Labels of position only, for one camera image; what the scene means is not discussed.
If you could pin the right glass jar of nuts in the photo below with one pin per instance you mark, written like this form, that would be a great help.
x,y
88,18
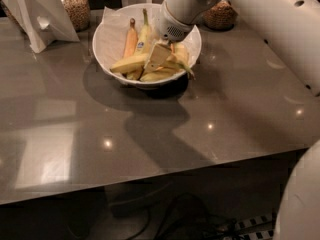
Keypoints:
x,y
220,17

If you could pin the white paper bowl liner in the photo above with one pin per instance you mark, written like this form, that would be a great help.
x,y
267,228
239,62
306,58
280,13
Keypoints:
x,y
192,42

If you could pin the long yellow front banana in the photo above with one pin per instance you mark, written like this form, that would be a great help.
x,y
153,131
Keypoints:
x,y
133,66

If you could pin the glass jar of nuts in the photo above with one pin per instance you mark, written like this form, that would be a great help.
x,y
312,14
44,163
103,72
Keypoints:
x,y
220,17
78,12

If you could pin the left glass jar of nuts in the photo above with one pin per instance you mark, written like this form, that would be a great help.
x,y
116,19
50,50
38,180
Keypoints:
x,y
78,12

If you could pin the white folded paper sign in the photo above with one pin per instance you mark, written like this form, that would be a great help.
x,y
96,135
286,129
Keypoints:
x,y
44,21

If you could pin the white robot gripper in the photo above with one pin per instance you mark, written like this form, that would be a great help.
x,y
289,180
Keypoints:
x,y
170,28

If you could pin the white bowl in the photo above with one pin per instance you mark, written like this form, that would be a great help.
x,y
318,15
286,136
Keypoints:
x,y
110,37

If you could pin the yellow banana with blue sticker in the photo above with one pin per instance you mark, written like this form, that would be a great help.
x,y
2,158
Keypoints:
x,y
144,35

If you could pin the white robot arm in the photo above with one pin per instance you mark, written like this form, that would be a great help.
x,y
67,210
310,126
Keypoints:
x,y
288,27

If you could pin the orange-tinted banana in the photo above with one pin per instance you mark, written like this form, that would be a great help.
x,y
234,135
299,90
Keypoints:
x,y
131,39

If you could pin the black white checkered floor strip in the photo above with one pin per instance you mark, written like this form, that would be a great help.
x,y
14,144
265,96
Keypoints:
x,y
260,227

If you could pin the small lower yellow banana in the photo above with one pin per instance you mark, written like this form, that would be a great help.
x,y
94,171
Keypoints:
x,y
157,75

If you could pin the right yellow banana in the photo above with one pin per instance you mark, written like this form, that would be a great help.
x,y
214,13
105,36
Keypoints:
x,y
181,52

